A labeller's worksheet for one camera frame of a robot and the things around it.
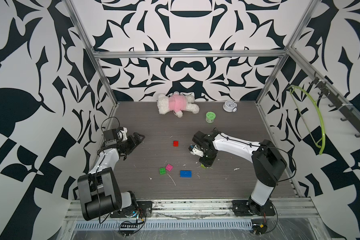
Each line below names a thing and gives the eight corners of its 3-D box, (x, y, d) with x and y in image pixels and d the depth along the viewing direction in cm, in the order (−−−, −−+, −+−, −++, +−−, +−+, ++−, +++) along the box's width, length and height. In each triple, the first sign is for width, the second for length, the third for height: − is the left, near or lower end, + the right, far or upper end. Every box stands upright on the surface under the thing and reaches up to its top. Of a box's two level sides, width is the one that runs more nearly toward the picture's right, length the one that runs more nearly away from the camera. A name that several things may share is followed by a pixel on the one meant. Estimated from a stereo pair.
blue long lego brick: (179, 177, 86) (179, 175, 84) (179, 171, 88) (179, 170, 86) (192, 177, 86) (192, 175, 84) (191, 171, 88) (192, 170, 86)
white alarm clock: (223, 112, 115) (224, 109, 113) (221, 103, 121) (222, 100, 119) (237, 112, 115) (238, 109, 113) (234, 103, 121) (235, 100, 119)
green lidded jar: (206, 123, 109) (207, 119, 105) (205, 115, 114) (205, 111, 110) (215, 123, 109) (216, 119, 105) (213, 115, 114) (215, 111, 110)
